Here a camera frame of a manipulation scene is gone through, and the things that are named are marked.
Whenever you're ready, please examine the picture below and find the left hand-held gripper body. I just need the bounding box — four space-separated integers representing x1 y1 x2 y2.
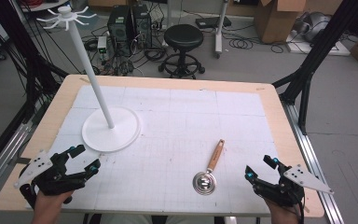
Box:
13 149 88 207

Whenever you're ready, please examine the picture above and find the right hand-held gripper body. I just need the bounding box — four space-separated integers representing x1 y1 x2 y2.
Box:
260 163 335 208

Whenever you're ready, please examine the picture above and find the white hook rack stand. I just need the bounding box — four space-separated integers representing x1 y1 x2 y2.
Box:
36 5 143 153

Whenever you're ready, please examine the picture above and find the wooden-handled metal ladle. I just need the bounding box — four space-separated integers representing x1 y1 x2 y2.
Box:
192 138 226 196

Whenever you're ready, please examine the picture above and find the person's right hand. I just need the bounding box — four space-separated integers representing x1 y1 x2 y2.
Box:
264 199 302 224

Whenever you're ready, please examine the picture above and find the person's left hand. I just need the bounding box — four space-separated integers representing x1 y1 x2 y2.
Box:
31 189 75 224

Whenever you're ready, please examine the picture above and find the white grid mat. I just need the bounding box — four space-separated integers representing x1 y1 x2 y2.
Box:
26 85 281 217

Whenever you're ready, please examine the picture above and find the small grey power box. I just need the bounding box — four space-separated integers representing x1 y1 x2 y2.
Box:
97 35 108 54

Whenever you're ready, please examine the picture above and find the white flat board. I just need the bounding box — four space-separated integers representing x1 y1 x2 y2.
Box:
285 31 351 57

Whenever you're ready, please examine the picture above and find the black computer tower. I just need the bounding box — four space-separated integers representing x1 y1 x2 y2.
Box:
106 5 134 58
131 3 153 49

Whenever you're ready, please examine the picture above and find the large open cardboard box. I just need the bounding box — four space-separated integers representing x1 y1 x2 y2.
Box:
254 0 308 45

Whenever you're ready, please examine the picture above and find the white metal stand leg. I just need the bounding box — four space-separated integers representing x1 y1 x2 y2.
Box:
213 0 229 60

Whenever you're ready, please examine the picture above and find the grey round appliance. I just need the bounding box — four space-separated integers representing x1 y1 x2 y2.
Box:
295 11 332 43

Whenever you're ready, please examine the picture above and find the flat black device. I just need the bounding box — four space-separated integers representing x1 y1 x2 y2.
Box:
195 16 232 30

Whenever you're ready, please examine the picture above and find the black round stool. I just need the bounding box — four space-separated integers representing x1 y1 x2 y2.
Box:
158 23 206 79

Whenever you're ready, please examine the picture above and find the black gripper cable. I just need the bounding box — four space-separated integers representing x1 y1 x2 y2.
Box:
292 192 308 224

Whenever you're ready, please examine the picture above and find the aluminium rail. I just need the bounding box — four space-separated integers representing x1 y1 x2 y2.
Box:
281 101 345 224
0 122 34 203

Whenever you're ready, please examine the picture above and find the black metal frame stand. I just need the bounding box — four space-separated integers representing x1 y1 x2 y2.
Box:
272 0 358 135
0 0 70 179

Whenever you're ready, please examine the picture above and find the coiled black cable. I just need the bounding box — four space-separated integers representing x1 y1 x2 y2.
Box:
227 36 255 50

